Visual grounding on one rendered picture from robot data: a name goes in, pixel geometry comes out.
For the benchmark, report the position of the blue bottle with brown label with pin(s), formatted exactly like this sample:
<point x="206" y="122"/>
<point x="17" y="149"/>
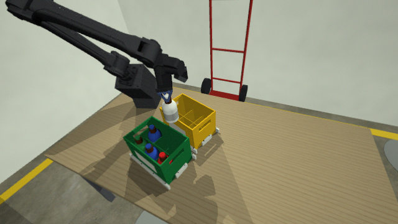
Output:
<point x="154" y="133"/>
<point x="152" y="151"/>

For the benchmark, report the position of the green crate with dividers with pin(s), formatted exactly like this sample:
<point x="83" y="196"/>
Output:
<point x="172" y="142"/>

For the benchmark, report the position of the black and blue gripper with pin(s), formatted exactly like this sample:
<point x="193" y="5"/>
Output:
<point x="160" y="88"/>

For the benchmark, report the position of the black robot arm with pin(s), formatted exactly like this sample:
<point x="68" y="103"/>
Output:
<point x="67" y="24"/>

